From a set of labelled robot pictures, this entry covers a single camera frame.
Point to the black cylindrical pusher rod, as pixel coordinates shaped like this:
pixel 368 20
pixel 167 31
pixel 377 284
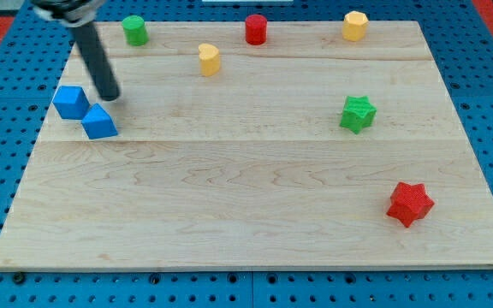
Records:
pixel 97 63

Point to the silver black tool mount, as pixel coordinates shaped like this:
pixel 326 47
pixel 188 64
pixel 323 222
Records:
pixel 70 13

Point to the yellow heart block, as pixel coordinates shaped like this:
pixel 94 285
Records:
pixel 209 59

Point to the blue cube block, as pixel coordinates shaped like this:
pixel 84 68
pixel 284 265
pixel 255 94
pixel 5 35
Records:
pixel 71 102

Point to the blue triangular block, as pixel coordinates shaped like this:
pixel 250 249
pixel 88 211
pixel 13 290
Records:
pixel 98 124

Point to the green cylinder block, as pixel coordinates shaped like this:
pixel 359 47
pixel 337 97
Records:
pixel 134 29

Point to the red cylinder block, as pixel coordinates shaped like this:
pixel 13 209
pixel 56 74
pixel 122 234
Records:
pixel 256 29

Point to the light wooden board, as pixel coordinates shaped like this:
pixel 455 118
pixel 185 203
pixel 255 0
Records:
pixel 249 169

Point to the green star block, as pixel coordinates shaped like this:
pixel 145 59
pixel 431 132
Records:
pixel 357 113

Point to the yellow hexagon block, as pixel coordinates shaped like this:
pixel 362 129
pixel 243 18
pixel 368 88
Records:
pixel 354 26

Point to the red star block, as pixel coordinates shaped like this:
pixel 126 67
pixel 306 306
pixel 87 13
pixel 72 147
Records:
pixel 409 203

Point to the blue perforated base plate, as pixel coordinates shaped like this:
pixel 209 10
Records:
pixel 33 53

